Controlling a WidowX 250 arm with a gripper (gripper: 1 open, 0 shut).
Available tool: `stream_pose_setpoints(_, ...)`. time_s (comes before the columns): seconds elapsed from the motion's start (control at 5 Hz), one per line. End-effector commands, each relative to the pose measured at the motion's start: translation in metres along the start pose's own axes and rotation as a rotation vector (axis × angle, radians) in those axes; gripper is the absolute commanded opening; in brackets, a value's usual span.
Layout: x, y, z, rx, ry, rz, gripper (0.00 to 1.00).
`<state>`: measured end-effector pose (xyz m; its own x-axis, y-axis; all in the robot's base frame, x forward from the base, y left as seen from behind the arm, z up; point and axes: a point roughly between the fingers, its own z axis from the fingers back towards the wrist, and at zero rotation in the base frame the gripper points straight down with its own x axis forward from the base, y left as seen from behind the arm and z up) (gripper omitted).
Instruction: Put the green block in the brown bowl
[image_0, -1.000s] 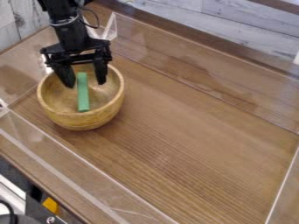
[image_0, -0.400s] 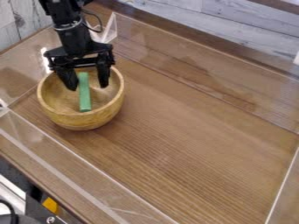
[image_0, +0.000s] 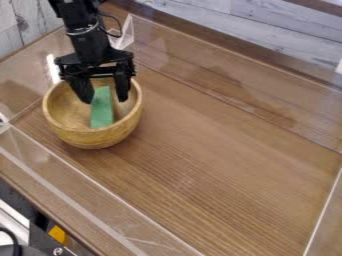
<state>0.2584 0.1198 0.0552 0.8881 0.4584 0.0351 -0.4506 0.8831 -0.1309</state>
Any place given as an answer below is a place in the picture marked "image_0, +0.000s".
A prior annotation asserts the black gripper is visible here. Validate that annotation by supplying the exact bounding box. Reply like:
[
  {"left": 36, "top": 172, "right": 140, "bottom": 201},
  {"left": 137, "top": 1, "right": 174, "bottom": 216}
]
[{"left": 55, "top": 28, "right": 136, "bottom": 104}]

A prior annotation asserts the green rectangular block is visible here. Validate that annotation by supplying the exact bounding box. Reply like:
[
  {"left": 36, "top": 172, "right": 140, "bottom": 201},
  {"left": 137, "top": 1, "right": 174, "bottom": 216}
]
[{"left": 91, "top": 86, "right": 115, "bottom": 128}]

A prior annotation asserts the brown wooden bowl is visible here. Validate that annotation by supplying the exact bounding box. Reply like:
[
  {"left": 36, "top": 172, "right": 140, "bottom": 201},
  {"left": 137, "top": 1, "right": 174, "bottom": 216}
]
[{"left": 41, "top": 79, "right": 143, "bottom": 149}]

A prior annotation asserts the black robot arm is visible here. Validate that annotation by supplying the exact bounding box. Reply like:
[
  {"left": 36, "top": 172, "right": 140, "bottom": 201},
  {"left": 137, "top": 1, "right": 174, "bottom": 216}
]
[{"left": 48, "top": 0, "right": 136, "bottom": 104}]

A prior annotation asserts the yellow label on equipment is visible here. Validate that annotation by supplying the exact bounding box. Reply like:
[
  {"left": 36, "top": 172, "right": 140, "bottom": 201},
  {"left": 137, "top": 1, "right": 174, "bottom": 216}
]
[{"left": 48, "top": 225, "right": 67, "bottom": 245}]

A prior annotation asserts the clear acrylic corner bracket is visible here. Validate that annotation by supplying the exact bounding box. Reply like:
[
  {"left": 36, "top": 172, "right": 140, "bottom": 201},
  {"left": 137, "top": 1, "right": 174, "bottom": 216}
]
[{"left": 97, "top": 14, "right": 135, "bottom": 51}]

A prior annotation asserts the clear acrylic front wall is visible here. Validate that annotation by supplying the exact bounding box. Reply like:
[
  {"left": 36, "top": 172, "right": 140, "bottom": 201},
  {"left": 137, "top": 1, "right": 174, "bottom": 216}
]
[{"left": 0, "top": 116, "right": 204, "bottom": 256}]

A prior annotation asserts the black cable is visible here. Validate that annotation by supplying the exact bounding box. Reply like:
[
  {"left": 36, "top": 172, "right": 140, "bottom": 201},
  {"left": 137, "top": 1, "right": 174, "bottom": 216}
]
[{"left": 0, "top": 227, "right": 23, "bottom": 256}]

